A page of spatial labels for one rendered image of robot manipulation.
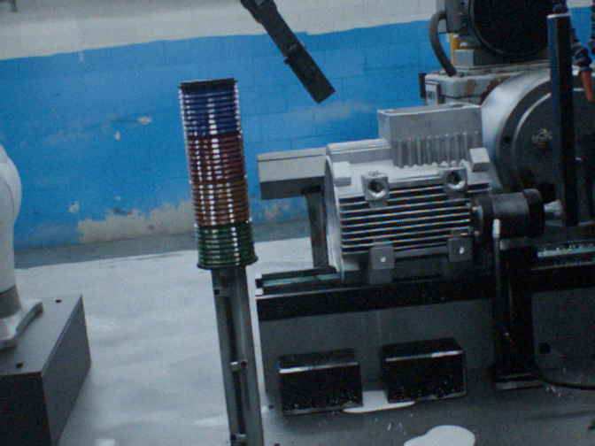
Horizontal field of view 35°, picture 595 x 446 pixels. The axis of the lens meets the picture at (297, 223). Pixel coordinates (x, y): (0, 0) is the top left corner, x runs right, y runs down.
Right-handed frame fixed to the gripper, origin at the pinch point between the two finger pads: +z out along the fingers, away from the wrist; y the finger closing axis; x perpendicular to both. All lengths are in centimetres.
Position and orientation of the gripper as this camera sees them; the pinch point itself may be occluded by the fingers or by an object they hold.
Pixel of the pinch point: (312, 78)
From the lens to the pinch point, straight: 131.1
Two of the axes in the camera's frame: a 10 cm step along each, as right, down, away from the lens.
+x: -8.1, 5.8, 0.7
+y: -0.5, -1.8, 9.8
